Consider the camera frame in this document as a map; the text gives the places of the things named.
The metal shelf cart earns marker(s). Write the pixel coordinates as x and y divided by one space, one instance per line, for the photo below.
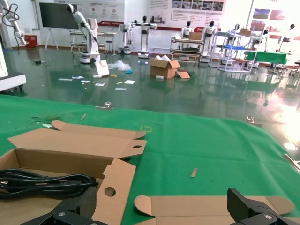
185 50

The black round stool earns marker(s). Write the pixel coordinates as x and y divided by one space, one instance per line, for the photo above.
109 42

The white humanoid robot arms spread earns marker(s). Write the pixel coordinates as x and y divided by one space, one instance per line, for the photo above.
144 35

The green covered table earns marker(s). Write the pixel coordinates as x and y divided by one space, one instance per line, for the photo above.
269 56

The white machine base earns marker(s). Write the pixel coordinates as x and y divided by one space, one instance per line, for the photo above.
9 79

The red box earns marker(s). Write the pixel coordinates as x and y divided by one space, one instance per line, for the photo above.
31 41

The white humanoid robot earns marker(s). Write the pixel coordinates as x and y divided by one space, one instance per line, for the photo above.
208 32
187 30

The black display on stand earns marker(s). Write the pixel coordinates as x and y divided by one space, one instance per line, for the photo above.
56 15

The green table cloth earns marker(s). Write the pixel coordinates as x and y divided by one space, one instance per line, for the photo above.
199 145

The small wooden stick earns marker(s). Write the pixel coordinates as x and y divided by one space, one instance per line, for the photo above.
83 116
194 172

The silver binder clip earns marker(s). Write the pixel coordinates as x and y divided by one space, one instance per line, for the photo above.
252 121
106 106

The white tape scrap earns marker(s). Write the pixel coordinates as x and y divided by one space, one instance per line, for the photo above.
48 125

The white paper sheet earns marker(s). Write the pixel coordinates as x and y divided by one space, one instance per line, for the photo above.
129 82
121 89

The wall poster board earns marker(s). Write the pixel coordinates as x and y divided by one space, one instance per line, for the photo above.
199 11

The white mobile robot with arm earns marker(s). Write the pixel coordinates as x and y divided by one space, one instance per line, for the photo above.
91 44

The large cardboard box on floor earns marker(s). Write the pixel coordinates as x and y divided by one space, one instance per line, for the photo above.
161 70

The clear plastic bag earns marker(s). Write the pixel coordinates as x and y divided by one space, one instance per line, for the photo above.
119 65

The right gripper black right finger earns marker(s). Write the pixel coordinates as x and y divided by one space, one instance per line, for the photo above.
236 204

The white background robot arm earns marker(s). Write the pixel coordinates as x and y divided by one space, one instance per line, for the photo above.
17 28

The white paper bag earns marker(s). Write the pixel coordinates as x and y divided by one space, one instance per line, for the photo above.
103 69

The open brown cardboard box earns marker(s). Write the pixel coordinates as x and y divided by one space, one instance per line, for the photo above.
70 145
187 208

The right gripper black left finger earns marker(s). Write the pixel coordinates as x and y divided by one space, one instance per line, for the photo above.
86 204

